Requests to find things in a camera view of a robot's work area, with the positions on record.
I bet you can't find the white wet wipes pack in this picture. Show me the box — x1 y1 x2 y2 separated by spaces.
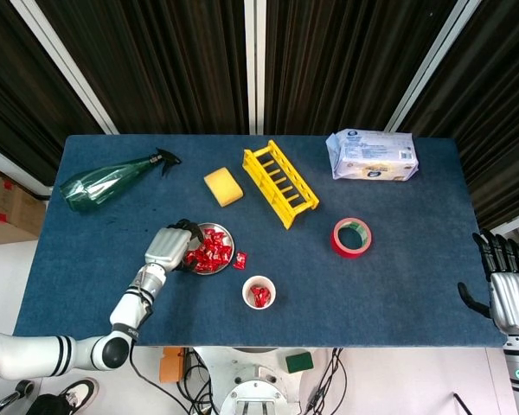
325 129 420 182

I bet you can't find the blue felt table cover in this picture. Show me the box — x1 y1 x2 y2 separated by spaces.
12 133 508 349

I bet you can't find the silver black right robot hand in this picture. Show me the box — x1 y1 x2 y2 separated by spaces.
457 231 519 336

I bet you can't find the chrome chair base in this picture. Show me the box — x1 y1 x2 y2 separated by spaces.
0 379 35 412

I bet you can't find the white low frame rail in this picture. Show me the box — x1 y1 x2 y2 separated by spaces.
486 214 519 237
0 140 53 200

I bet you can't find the cardboard box with red tape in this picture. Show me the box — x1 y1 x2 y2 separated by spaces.
0 176 48 238

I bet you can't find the white frame post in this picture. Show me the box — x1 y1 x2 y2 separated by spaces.
243 0 267 135
9 0 121 135
384 0 485 133

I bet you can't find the white robot torso base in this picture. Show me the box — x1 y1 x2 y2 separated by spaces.
196 345 321 415

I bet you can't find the green plastic spray bottle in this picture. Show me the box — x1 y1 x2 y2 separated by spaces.
59 147 183 214

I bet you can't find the red tape roll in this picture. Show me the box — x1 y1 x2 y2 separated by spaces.
330 217 373 260

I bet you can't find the green block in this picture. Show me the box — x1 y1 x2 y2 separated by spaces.
285 352 315 375

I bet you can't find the round metal plate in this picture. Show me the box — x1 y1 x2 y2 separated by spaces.
183 222 235 276

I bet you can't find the yellow test tube rack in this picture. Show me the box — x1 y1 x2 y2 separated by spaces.
242 139 321 231

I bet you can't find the black cable bundle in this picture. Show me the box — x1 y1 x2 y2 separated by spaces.
176 348 221 415
302 348 349 415

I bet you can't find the white paper cup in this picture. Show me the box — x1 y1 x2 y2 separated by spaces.
241 275 278 310

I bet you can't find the yellow sponge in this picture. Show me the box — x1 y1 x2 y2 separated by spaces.
203 168 246 209

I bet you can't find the black and white sneaker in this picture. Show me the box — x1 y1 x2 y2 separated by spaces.
59 378 100 410

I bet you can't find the orange box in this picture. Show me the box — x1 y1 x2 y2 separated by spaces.
158 347 187 385

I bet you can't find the black pleated curtain panel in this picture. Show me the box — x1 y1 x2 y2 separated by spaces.
395 0 519 230
36 0 248 135
264 0 459 136
0 0 105 187

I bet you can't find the black angled strut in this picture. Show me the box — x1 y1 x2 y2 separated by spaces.
452 391 475 415

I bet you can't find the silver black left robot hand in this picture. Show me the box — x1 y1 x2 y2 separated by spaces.
144 219 207 274

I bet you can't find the heap of red candies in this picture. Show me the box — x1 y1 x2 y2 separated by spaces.
184 228 234 273

